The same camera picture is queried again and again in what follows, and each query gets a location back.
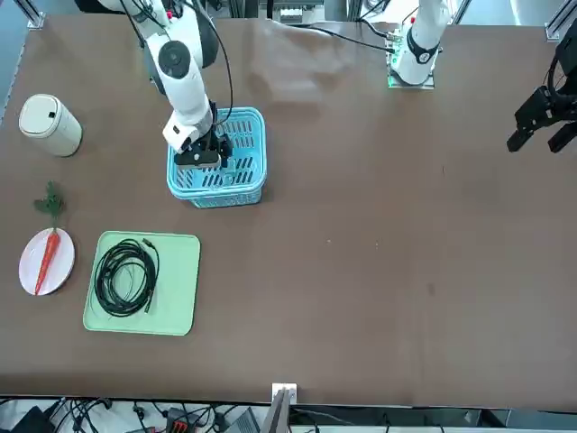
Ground light blue plastic basket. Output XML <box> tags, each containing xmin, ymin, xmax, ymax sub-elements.
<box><xmin>166</xmin><ymin>106</ymin><xmax>267</xmax><ymax>209</ymax></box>

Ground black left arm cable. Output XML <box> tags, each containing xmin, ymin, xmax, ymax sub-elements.
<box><xmin>546</xmin><ymin>38</ymin><xmax>577</xmax><ymax>98</ymax></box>

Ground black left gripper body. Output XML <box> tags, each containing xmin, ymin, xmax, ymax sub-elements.
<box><xmin>515</xmin><ymin>87</ymin><xmax>577</xmax><ymax>133</ymax></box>

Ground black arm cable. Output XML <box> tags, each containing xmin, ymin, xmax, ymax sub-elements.
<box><xmin>546</xmin><ymin>38</ymin><xmax>577</xmax><ymax>98</ymax></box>
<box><xmin>193</xmin><ymin>0</ymin><xmax>234</xmax><ymax>125</ymax></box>

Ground black box under table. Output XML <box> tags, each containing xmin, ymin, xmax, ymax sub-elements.
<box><xmin>8</xmin><ymin>405</ymin><xmax>55</xmax><ymax>433</ymax></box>

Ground black cable across table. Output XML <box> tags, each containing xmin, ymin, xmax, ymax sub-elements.
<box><xmin>270</xmin><ymin>23</ymin><xmax>394</xmax><ymax>51</ymax></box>

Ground orange toy carrot green leaves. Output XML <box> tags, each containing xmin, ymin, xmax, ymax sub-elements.
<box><xmin>33</xmin><ymin>180</ymin><xmax>69</xmax><ymax>295</ymax></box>

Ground aluminium frame post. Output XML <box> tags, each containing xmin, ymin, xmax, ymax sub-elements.
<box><xmin>262</xmin><ymin>388</ymin><xmax>292</xmax><ymax>433</ymax></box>

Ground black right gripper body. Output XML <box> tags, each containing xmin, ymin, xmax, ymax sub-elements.
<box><xmin>174</xmin><ymin>133</ymin><xmax>223</xmax><ymax>170</ymax></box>

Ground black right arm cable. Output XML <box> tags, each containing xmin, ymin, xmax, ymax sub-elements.
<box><xmin>193</xmin><ymin>0</ymin><xmax>234</xmax><ymax>125</ymax></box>

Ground coiled black braided cable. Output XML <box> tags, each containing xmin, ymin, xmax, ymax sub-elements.
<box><xmin>92</xmin><ymin>237</ymin><xmax>161</xmax><ymax>317</ymax></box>

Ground light green tray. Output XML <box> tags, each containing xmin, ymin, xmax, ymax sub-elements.
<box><xmin>82</xmin><ymin>230</ymin><xmax>202</xmax><ymax>337</ymax></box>

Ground power strip red switches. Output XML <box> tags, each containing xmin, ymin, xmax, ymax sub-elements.
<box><xmin>164</xmin><ymin>408</ymin><xmax>190</xmax><ymax>433</ymax></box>

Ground pink round plate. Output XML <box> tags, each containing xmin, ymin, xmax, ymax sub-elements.
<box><xmin>17</xmin><ymin>227</ymin><xmax>77</xmax><ymax>297</ymax></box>

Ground white cylindrical bin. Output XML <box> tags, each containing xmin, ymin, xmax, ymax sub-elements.
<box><xmin>17</xmin><ymin>93</ymin><xmax>85</xmax><ymax>158</ymax></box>

